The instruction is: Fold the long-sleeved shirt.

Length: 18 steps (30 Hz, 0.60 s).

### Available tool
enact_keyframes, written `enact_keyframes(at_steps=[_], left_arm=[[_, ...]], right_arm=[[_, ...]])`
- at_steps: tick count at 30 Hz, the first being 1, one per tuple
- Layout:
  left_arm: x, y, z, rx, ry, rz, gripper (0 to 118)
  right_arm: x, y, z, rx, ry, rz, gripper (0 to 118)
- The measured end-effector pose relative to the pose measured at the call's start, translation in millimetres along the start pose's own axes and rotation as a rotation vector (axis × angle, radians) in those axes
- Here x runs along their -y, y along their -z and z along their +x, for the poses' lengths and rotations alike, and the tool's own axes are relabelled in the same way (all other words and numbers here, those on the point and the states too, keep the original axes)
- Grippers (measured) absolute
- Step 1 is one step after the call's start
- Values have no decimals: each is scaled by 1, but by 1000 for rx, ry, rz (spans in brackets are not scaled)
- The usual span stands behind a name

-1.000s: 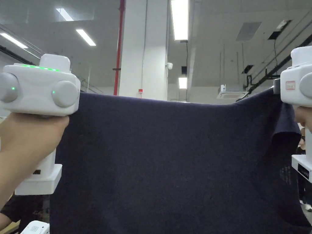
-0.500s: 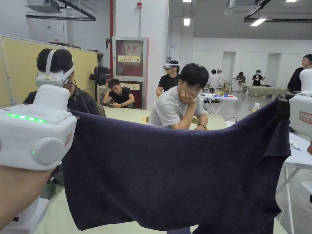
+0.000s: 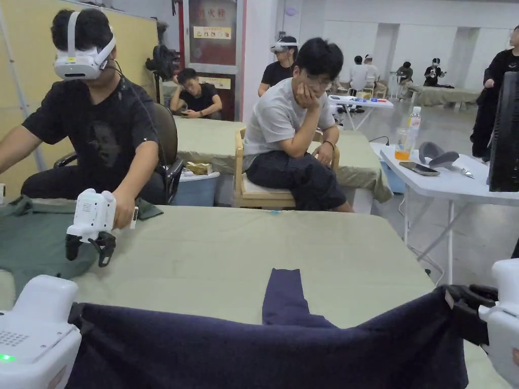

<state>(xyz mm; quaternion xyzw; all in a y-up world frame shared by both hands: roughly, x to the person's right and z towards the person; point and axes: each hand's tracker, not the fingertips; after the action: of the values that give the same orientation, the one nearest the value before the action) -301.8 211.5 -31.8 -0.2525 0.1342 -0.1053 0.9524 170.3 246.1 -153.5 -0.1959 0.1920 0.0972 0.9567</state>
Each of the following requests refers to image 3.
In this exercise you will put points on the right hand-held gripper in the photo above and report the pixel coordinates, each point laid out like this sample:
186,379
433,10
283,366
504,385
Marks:
505,320

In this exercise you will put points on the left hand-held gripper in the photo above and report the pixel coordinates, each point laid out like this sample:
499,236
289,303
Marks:
32,344

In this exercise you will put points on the dark blue garment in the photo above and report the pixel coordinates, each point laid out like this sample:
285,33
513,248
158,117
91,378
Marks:
243,356

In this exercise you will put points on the person's right hand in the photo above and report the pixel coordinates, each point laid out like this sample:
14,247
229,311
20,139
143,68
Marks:
515,355

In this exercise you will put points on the dark green garment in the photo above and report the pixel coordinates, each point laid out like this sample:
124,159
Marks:
28,239

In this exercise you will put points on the bed with pale green sheet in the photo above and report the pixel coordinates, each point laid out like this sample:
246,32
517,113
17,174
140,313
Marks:
446,94
223,251
206,135

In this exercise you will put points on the blue storage bin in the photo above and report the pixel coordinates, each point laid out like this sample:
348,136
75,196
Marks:
194,188

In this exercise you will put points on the group of people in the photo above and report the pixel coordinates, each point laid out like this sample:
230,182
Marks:
361,75

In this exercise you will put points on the black fan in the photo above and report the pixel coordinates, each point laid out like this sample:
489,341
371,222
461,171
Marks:
162,60

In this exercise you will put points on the red wall cabinet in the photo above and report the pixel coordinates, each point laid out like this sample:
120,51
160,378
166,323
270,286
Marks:
213,36

